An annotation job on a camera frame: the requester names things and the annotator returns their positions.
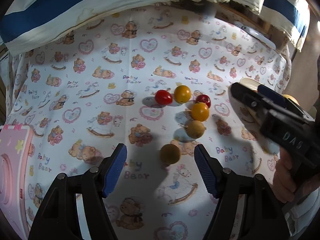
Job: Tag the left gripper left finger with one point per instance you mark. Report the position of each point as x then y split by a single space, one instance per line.
58 214

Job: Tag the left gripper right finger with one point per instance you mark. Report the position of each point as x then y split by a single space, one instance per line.
246 207

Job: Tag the white plastic handle device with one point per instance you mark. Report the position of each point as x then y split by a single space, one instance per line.
258 36

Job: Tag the yellow cherry tomato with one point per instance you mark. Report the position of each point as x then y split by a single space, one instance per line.
200 112
182 94

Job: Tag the person's right hand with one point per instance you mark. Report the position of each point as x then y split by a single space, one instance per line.
283 186

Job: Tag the cream ceramic plate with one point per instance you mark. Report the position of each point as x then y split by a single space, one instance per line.
250 83

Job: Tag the red cherry tomato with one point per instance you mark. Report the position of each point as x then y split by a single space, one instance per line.
163 97

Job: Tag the pink toy box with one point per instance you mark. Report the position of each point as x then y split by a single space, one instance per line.
15 144

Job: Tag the large yellow pomelo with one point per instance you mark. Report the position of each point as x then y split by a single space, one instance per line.
287 96

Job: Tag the baby bear print cloth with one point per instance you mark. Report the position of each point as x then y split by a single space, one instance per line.
94 88

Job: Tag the brown longan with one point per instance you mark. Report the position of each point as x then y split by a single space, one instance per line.
170 154
195 129

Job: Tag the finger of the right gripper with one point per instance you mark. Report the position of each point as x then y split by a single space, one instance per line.
280 100
255 102

